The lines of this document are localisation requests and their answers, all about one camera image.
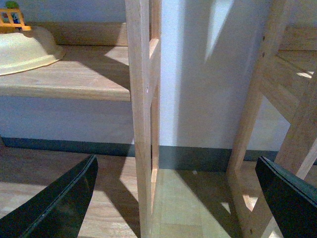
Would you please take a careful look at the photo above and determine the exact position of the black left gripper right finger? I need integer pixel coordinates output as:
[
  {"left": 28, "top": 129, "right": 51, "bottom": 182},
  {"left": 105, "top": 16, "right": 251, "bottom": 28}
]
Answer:
[{"left": 256, "top": 157, "right": 317, "bottom": 238}]

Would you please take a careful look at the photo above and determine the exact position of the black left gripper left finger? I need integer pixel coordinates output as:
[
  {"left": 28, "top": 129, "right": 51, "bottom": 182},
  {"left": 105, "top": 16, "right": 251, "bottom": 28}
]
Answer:
[{"left": 0, "top": 155, "right": 98, "bottom": 238}]

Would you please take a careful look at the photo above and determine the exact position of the light wooden shelf unit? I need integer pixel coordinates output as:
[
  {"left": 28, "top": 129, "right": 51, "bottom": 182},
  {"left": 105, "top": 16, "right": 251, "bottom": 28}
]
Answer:
[{"left": 0, "top": 0, "right": 161, "bottom": 238}]

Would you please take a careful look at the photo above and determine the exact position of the cream plastic bowl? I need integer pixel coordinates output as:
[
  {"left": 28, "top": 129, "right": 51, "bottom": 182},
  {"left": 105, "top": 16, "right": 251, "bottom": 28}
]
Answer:
[{"left": 0, "top": 26, "right": 65, "bottom": 75}]

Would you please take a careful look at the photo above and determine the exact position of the yellow toy fence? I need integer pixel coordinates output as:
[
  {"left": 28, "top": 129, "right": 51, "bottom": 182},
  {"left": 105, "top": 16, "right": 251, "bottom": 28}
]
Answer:
[{"left": 0, "top": 8, "right": 32, "bottom": 34}]

